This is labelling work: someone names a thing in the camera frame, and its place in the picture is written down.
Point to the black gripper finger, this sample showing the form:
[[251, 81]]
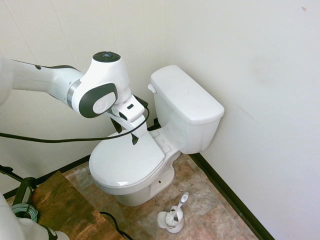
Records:
[[117, 126], [135, 139]]

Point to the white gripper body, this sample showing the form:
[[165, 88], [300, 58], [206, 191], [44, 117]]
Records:
[[132, 116]]

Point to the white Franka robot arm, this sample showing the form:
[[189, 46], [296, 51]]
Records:
[[50, 77]]

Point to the white toilet seat lid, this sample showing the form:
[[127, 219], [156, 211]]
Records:
[[125, 160]]

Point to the white flush lever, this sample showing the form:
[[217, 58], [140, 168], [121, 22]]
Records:
[[151, 88]]

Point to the white toilet bowl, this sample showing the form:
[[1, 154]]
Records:
[[140, 192]]

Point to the white toilet tank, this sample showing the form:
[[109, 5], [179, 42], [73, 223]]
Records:
[[190, 135]]

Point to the white toilet tank lid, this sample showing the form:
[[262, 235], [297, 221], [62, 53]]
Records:
[[185, 95]]

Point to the white toilet brush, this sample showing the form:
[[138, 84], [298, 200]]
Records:
[[181, 205]]

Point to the white toilet brush holder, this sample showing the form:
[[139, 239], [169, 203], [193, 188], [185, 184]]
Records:
[[175, 226]]

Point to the black stand clamp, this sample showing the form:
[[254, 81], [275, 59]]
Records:
[[23, 190]]

